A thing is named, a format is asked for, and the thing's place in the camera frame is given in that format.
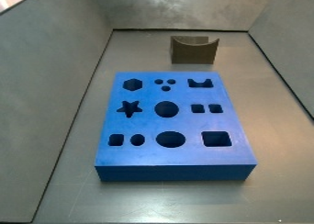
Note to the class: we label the blue shape-sorting board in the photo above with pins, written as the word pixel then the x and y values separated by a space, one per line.
pixel 172 130

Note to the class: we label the black curved holder stand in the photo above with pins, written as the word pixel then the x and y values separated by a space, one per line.
pixel 193 50

